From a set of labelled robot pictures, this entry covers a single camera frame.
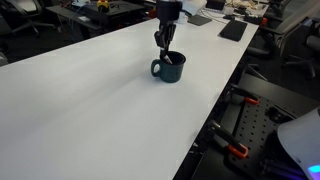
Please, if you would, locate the grey monitor stand base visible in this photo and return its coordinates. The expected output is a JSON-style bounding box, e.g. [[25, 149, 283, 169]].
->
[[188, 15, 211, 26]]

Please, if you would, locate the black orange clamp far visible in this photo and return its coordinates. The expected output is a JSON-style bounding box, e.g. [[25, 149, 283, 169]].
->
[[229, 84, 260, 105]]

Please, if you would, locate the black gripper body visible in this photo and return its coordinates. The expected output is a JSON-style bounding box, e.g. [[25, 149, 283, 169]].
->
[[154, 21, 176, 48]]

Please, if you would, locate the dark teal ceramic mug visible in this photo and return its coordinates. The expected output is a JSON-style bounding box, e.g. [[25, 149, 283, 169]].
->
[[151, 51, 186, 83]]

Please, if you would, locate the black orange clamp near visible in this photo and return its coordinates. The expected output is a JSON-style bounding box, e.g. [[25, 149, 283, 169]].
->
[[209, 121, 249, 159]]

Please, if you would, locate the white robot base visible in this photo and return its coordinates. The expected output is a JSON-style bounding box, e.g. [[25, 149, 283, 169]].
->
[[277, 108, 320, 180]]

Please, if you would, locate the black orange clamp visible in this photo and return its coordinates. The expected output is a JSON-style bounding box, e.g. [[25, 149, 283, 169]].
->
[[209, 121, 249, 159], [229, 84, 260, 105]]

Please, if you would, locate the black keyboard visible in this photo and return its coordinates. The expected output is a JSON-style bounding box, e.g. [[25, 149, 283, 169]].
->
[[219, 20, 247, 41]]

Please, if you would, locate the yellow red emergency button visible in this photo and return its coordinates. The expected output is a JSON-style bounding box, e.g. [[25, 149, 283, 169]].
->
[[97, 0, 109, 12]]

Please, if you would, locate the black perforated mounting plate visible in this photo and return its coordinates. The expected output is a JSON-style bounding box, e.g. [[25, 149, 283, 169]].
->
[[226, 96, 302, 180]]

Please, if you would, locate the red capped white marker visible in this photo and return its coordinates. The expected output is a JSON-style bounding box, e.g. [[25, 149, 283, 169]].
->
[[163, 55, 173, 64]]

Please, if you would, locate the black office chair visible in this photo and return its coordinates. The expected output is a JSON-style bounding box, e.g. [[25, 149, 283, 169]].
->
[[246, 0, 320, 80]]

